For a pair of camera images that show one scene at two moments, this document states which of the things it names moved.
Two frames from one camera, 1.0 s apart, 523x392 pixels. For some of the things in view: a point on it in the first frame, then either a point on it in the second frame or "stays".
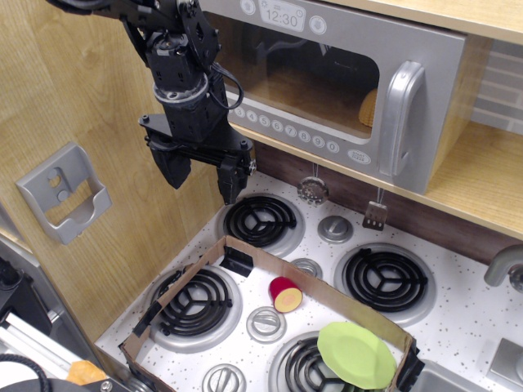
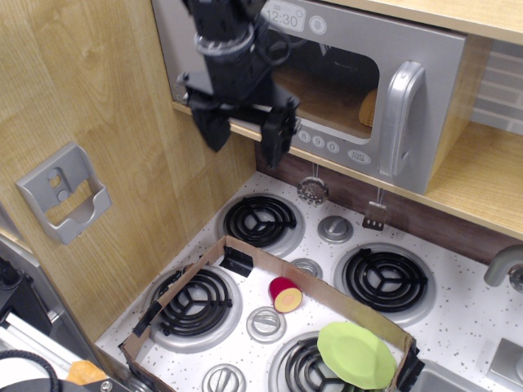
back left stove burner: [270, 222] stays
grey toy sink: [507, 363] stays
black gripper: [195, 121] to [240, 80]
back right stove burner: [391, 281] stays
